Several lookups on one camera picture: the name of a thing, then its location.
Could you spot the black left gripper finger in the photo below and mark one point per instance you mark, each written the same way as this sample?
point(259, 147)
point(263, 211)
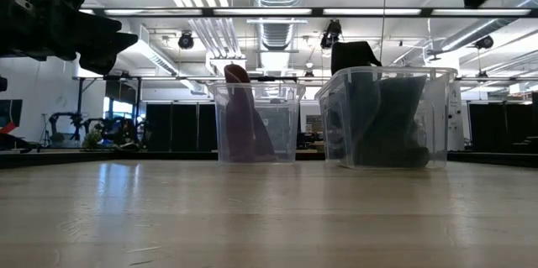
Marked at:
point(107, 51)
point(98, 24)

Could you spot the maroon knit hat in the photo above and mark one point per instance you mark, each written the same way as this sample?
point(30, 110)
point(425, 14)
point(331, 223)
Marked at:
point(241, 121)

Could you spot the dark green cap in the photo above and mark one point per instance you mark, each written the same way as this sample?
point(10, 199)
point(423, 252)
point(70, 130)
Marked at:
point(395, 125)

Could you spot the black robot rig in room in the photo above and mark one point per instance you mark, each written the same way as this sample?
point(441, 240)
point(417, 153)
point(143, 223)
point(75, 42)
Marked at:
point(113, 131)

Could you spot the green potted plant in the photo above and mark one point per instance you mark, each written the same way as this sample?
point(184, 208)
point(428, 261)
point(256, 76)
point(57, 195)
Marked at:
point(92, 138)

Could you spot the black partition panels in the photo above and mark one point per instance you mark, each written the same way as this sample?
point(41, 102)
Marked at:
point(180, 127)
point(500, 127)

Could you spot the white column cabinet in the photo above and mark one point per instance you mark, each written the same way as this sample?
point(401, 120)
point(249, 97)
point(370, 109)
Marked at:
point(456, 117)

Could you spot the clear plastic bin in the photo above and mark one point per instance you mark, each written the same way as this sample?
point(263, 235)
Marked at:
point(256, 123)
point(437, 125)

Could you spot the black ceiling-hung camera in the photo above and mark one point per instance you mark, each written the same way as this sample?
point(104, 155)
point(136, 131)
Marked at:
point(331, 33)
point(484, 42)
point(186, 40)

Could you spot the dark wall monitor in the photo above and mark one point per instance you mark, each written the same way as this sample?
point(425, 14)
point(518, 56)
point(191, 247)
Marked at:
point(10, 112)

